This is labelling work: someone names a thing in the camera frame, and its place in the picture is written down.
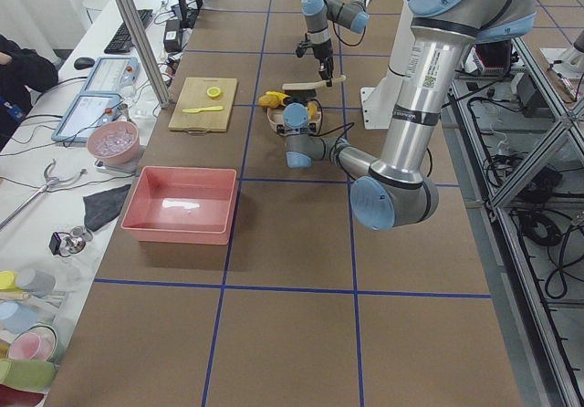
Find pink cup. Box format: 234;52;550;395
7;325;58;361

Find pink plastic bin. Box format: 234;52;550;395
121;166;237;245

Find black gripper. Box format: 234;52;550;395
276;122;318;137
296;33;334;87

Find teach pendant tablet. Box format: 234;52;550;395
82;56;140;93
51;92;122;144

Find yellow toy lemon slice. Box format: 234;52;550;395
206;87;223;99

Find pink bowl with ice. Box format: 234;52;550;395
87;120;140;165

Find yellow cup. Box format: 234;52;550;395
0;270;18;292

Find beige hand brush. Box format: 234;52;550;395
282;74;347;93

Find aluminium frame post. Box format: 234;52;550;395
115;0;171;109

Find upper teach pendant tablet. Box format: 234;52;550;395
82;56;140;93

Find black power adapter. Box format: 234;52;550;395
163;18;191;53

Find black computer mouse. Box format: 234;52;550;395
73;57;95;70

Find person in dark clothes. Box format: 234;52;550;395
1;36;58;149

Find toy potato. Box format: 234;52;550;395
257;94;280;109

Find black keyboard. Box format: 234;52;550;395
103;9;153;55

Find toy ginger root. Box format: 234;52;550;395
307;101;318;120

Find small kitchen scale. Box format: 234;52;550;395
93;145;145;174

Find lower teach pendant tablet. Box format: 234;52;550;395
51;92;122;144

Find beige dustpan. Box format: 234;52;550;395
267;107;322;133

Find dark grey cloth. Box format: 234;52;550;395
83;184;130;232

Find light blue cup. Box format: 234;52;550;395
0;301;39;334

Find grey cup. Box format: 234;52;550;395
15;267;56;296

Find wooden cutting board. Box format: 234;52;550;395
168;77;238;132

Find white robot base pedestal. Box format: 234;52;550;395
360;0;414;130

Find green cup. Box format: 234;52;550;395
1;359;57;392

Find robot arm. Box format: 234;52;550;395
283;0;536;230
296;0;372;87

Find metal grabber tool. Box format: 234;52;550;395
1;159;88;230

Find yellow toy knife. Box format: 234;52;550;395
182;105;224;114

